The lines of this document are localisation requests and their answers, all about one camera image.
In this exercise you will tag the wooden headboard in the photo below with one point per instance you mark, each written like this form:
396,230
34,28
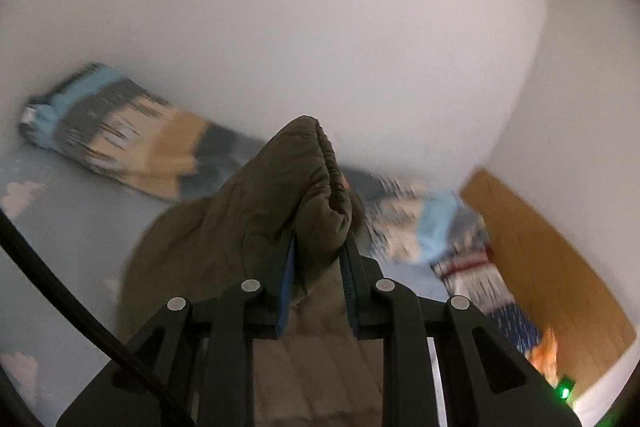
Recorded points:
550,267

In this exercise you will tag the patterned blue and tan blanket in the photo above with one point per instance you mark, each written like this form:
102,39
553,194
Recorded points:
150,132

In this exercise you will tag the printed star and stripe pillow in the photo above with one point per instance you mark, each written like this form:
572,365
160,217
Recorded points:
475,277

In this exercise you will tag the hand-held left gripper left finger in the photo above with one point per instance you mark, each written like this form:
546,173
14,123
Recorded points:
284,292

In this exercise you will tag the small dark device green light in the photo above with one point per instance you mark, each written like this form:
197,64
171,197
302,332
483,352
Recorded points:
565,391

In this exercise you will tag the olive quilted puffer jacket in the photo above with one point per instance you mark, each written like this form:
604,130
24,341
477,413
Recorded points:
260,197

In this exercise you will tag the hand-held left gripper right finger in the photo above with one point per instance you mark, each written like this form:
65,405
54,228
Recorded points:
350,292

